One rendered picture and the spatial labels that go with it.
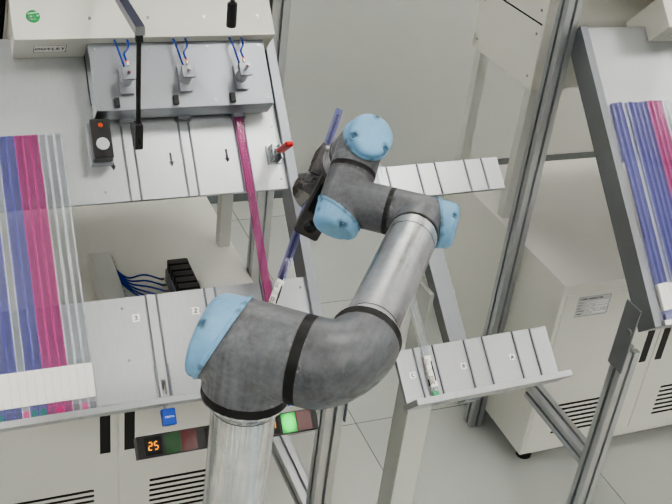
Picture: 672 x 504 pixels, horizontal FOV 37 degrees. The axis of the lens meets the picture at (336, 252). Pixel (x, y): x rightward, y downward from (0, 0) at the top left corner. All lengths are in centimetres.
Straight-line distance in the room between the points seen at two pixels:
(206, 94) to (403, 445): 89
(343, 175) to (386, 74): 242
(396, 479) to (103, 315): 84
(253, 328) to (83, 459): 114
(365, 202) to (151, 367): 54
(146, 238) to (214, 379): 126
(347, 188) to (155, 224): 107
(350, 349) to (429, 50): 288
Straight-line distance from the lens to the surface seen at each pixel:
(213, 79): 195
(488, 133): 431
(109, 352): 183
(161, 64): 194
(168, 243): 247
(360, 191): 154
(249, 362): 121
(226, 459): 133
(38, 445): 226
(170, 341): 185
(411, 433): 226
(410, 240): 143
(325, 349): 120
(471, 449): 292
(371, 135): 157
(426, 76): 405
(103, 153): 187
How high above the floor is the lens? 189
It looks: 31 degrees down
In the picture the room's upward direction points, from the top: 7 degrees clockwise
